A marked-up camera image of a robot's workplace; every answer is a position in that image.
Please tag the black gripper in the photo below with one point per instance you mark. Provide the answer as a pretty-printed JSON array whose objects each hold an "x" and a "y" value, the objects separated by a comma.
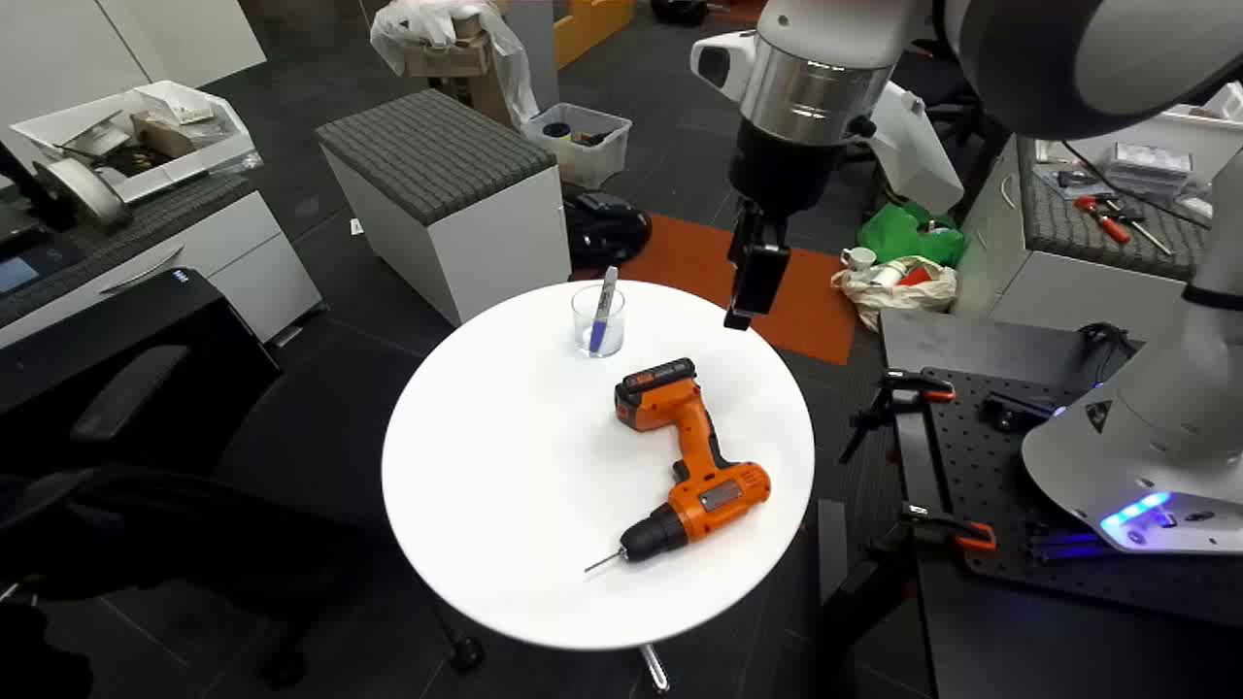
[{"x": 782, "y": 177}]

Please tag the purple marker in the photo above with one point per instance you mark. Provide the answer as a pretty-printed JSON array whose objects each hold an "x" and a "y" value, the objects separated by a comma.
[{"x": 602, "y": 313}]

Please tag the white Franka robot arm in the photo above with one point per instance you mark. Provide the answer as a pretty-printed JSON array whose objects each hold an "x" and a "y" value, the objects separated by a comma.
[{"x": 1165, "y": 415}]

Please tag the orange floor mat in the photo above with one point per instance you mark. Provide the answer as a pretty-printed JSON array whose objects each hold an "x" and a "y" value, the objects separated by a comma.
[{"x": 817, "y": 305}]

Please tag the white cloth bag with red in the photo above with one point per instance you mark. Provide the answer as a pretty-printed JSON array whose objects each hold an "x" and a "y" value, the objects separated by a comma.
[{"x": 896, "y": 285}]

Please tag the black bag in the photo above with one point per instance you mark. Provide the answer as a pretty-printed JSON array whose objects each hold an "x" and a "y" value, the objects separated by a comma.
[{"x": 607, "y": 230}]

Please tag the green bag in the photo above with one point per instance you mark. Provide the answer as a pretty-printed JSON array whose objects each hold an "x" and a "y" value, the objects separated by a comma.
[{"x": 919, "y": 239}]

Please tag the black orange bar clamp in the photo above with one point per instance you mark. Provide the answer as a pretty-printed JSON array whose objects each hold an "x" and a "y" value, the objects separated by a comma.
[
  {"x": 906, "y": 393},
  {"x": 957, "y": 530}
]

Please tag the clear plastic storage bin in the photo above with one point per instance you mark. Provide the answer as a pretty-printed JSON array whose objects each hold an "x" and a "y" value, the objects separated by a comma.
[{"x": 585, "y": 140}]

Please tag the white cabinet with tools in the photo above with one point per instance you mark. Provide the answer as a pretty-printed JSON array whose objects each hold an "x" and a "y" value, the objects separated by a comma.
[{"x": 1035, "y": 257}]

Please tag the small black block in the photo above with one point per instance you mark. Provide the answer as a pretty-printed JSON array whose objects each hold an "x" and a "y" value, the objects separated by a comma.
[{"x": 1015, "y": 415}]

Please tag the yellow cabinet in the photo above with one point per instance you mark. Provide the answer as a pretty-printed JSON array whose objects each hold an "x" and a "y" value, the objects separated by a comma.
[{"x": 588, "y": 24}]

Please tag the white cabinet with grey cushion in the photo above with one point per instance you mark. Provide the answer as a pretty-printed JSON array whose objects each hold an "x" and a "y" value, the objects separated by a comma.
[{"x": 441, "y": 195}]

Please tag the silver table leg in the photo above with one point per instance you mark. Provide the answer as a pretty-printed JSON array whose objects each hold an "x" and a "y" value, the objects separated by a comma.
[{"x": 654, "y": 671}]

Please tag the small cardboard box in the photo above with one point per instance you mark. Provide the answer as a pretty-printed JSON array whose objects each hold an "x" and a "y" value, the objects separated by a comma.
[{"x": 447, "y": 59}]

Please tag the small white box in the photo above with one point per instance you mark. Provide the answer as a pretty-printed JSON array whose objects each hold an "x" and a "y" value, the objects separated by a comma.
[{"x": 1147, "y": 164}]

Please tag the black perforated robot table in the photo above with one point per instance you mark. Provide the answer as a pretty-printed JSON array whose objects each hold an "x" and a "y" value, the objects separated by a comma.
[{"x": 1035, "y": 623}]

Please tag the white plastic bag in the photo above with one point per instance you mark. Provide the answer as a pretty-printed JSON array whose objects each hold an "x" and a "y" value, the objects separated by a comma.
[{"x": 412, "y": 24}]

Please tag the white desk with dark top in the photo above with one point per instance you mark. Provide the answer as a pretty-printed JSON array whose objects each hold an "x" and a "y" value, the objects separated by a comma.
[{"x": 194, "y": 247}]

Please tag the black office chair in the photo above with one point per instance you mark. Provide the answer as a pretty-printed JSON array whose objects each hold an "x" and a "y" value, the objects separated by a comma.
[{"x": 194, "y": 481}]

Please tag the white tray box with clutter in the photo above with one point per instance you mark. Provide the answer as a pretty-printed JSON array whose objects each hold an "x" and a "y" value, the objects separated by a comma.
[{"x": 142, "y": 137}]

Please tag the grey tape roll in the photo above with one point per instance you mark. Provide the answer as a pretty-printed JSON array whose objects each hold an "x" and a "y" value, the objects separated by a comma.
[{"x": 84, "y": 192}]

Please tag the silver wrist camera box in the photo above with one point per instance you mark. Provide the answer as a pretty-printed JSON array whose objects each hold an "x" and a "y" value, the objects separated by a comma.
[{"x": 919, "y": 148}]

